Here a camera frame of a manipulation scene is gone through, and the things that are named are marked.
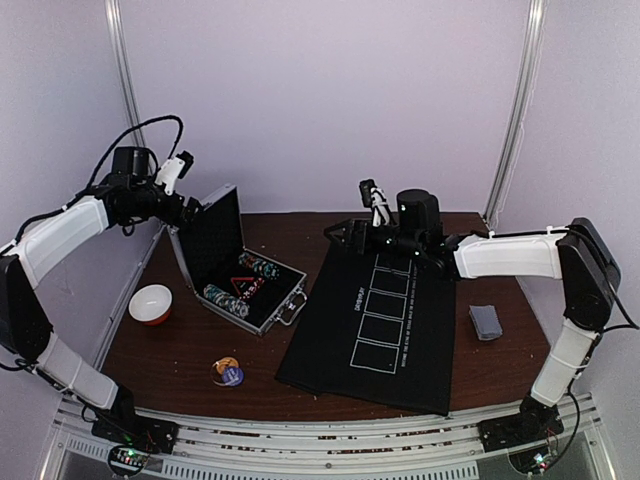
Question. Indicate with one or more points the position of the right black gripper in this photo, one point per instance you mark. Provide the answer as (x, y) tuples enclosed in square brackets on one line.
[(357, 233)]

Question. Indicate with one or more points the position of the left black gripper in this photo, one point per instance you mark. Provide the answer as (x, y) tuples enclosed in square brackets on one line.
[(172, 217)]

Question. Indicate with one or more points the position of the aluminium poker chip case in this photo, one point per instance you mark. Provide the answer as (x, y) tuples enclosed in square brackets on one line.
[(207, 252)]

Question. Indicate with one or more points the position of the grey playing card deck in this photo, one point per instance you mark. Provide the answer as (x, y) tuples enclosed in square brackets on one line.
[(486, 322)]

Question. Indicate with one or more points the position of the orange big blind button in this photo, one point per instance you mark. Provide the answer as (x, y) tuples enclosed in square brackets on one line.
[(220, 366)]

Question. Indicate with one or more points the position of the purple small blind button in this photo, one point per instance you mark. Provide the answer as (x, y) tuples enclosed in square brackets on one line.
[(232, 376)]

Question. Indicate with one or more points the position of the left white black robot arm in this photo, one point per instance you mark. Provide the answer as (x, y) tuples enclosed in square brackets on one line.
[(41, 244)]

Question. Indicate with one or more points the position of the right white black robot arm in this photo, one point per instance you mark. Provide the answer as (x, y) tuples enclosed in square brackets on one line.
[(574, 255)]

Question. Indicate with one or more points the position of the poker chip row with 100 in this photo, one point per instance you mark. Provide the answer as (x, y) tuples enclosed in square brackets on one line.
[(262, 267)]

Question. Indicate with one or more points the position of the black poker table mat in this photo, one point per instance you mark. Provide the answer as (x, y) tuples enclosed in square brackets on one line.
[(377, 328)]

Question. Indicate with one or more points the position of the red dice set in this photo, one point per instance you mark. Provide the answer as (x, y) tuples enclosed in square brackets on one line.
[(258, 283)]

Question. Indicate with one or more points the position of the orange white bowl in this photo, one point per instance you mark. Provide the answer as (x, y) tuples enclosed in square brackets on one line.
[(151, 305)]

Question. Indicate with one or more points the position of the poker chip row with 10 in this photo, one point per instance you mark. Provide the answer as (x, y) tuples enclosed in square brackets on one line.
[(226, 301)]

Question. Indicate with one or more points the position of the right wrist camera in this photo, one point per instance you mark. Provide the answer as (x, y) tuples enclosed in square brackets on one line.
[(374, 198)]

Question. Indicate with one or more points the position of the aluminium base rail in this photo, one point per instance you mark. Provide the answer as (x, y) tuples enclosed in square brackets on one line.
[(412, 447)]

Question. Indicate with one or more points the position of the right aluminium corner post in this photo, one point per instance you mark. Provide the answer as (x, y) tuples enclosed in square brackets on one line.
[(515, 126)]

